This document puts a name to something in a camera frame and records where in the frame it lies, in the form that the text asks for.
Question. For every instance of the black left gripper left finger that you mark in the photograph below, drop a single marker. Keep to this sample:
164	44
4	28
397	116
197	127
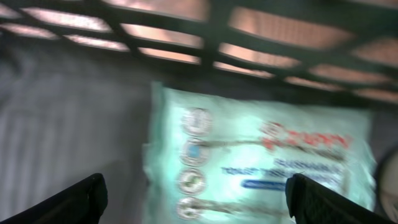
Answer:
81	203

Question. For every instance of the light green tissue packet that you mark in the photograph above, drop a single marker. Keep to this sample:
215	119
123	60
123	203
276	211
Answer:
219	160

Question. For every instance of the green lid glass jar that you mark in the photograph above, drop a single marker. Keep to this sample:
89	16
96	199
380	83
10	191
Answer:
386	185

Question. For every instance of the grey plastic mesh basket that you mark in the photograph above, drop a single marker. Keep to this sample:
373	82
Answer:
77	80

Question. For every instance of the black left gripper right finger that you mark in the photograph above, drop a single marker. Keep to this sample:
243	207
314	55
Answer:
311	203

